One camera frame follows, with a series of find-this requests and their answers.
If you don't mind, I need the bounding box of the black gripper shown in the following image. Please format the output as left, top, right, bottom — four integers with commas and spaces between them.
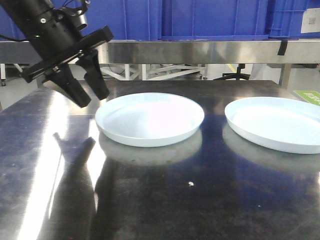
21, 25, 114, 108

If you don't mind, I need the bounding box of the light blue plate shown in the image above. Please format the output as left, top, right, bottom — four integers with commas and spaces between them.
224, 97, 320, 154
95, 92, 205, 148

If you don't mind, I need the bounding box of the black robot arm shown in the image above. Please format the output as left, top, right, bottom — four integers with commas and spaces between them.
0, 0, 114, 108

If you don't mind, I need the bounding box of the stainless steel shelf beam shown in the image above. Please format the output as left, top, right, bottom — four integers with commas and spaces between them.
0, 39, 320, 65

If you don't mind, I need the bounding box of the left blue plastic crate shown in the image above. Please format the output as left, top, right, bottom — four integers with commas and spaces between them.
81, 0, 163, 41

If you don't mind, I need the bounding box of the blue plastic crate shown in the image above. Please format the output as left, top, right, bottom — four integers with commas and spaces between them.
81, 0, 163, 41
161, 0, 268, 41
265, 0, 320, 39

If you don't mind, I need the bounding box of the white cart with caster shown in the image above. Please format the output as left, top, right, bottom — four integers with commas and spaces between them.
0, 63, 23, 87

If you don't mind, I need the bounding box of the far left blue crate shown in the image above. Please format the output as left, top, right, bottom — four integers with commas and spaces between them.
0, 6, 27, 41

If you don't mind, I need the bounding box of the middle blue plastic crate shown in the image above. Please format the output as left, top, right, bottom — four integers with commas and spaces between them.
161, 0, 268, 41

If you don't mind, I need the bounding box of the black stool base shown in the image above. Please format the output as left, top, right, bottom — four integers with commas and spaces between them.
215, 63, 250, 81

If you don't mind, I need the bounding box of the black tape strip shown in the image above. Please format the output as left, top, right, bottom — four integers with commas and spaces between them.
277, 40, 288, 56

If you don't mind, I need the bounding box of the right blue plastic crate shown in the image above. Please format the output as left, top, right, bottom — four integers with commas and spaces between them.
265, 0, 320, 39

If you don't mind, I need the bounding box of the green floor sign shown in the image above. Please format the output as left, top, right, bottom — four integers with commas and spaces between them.
293, 90, 320, 106

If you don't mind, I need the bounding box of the white paper label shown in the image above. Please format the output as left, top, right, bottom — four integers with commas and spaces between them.
300, 8, 320, 34

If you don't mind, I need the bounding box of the white metal frame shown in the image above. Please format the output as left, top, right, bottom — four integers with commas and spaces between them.
100, 64, 208, 81

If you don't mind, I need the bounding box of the right steel shelf post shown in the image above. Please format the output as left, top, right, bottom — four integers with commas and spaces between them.
278, 63, 292, 89

